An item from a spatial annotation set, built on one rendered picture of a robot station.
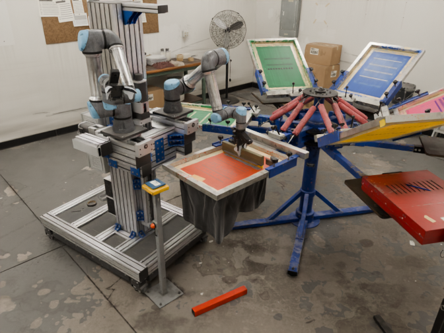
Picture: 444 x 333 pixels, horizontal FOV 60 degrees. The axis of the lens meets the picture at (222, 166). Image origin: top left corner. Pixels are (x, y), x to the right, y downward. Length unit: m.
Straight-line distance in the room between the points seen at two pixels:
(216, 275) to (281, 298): 0.56
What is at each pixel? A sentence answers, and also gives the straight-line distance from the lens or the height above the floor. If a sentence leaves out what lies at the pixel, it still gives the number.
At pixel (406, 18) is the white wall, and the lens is 6.64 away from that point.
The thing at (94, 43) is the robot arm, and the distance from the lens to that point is 2.46.
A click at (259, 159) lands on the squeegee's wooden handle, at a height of 1.04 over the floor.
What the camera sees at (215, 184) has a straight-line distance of 2.55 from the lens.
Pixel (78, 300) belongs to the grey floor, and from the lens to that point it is 3.24.
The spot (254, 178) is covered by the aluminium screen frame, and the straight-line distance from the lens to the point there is 2.57.
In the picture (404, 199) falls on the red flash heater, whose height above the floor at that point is 1.10.
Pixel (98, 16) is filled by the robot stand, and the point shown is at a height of 1.95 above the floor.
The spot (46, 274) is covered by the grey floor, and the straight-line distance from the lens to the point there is 3.55.
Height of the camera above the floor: 2.21
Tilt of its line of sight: 27 degrees down
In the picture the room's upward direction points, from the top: 1 degrees clockwise
